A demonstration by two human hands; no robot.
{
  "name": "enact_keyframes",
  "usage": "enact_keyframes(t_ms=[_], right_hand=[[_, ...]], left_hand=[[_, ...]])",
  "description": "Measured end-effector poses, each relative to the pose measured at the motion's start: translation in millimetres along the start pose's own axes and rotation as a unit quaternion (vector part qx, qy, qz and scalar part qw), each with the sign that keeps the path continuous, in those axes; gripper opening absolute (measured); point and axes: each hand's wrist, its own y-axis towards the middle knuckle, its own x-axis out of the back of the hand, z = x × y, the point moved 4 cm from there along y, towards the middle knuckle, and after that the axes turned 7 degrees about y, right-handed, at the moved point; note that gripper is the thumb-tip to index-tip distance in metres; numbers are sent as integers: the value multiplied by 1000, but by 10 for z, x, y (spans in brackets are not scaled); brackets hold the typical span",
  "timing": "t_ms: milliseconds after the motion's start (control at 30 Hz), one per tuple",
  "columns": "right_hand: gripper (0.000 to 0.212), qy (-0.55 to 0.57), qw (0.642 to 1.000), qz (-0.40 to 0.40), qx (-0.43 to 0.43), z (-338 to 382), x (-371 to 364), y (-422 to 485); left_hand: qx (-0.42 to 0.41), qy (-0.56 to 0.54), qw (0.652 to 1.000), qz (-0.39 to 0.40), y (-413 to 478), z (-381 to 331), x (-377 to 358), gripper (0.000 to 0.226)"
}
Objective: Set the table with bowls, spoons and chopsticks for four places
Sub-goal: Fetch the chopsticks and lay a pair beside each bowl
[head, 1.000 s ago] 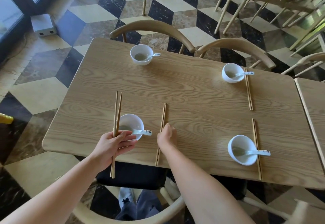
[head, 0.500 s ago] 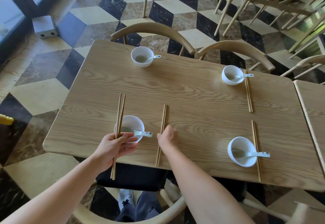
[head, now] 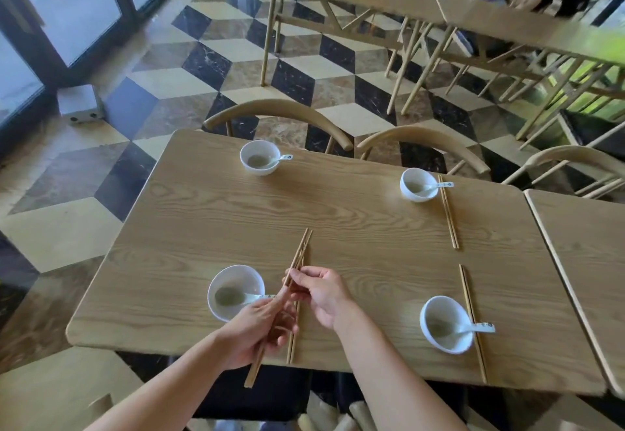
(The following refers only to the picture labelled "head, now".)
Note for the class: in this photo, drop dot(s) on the person's left hand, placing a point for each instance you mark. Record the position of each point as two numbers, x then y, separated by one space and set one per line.
259 328

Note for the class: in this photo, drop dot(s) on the person's right hand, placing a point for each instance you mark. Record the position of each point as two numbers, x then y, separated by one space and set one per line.
324 294

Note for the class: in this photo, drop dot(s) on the pale green ceramic spoon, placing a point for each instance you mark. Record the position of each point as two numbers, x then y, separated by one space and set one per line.
227 296
445 184
285 157
481 327

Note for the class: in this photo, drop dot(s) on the white ceramic bowl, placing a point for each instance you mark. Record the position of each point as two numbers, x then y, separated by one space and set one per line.
234 274
415 174
256 146
442 306

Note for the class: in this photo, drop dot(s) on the person's left forearm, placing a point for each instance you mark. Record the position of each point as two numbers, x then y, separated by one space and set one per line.
161 391

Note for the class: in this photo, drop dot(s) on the person's right forearm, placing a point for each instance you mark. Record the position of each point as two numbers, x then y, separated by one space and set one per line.
395 386

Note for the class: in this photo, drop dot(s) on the grey floor socket box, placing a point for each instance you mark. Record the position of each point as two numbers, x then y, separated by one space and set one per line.
80 103

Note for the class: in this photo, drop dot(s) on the black framed glass door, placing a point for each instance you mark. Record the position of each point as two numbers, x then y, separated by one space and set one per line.
68 6

